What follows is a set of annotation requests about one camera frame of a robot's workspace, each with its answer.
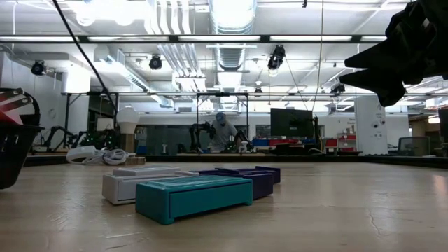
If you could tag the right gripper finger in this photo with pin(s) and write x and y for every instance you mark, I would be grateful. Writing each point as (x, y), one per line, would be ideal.
(378, 56)
(381, 85)

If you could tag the teal plastic box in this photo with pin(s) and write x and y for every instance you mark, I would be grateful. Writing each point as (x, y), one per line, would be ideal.
(196, 203)

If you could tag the white windowed box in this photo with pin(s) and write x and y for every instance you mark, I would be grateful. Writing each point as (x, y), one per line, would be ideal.
(119, 189)

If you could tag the black plastic basket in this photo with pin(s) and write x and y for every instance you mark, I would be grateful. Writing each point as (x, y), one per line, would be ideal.
(15, 154)

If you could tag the black background robot arm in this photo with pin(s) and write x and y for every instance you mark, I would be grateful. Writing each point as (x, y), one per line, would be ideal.
(56, 134)

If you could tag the white round pillar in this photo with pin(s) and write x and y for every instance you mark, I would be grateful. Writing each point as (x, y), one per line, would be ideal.
(371, 126)

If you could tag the black ceiling spotlight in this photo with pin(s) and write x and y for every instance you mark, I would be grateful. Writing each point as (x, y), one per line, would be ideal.
(38, 67)
(336, 90)
(155, 63)
(276, 57)

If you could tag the red storage shelf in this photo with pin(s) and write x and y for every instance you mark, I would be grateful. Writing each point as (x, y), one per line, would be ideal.
(344, 141)

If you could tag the black computer monitor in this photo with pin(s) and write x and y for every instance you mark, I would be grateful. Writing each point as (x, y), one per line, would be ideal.
(290, 122)

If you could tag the person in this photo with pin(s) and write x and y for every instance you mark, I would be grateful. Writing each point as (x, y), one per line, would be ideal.
(222, 133)

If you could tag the white light bulb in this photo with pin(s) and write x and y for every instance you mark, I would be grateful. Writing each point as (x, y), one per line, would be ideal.
(128, 119)

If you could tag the wooden lamp base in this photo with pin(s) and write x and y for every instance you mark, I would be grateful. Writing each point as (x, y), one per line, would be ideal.
(127, 143)

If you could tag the silver ventilation duct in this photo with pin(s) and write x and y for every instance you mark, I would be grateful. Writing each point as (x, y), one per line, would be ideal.
(232, 14)

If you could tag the black background table frame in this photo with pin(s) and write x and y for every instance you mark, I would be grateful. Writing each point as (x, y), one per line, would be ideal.
(222, 94)

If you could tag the black metal table frame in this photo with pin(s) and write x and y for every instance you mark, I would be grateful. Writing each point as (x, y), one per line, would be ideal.
(210, 158)

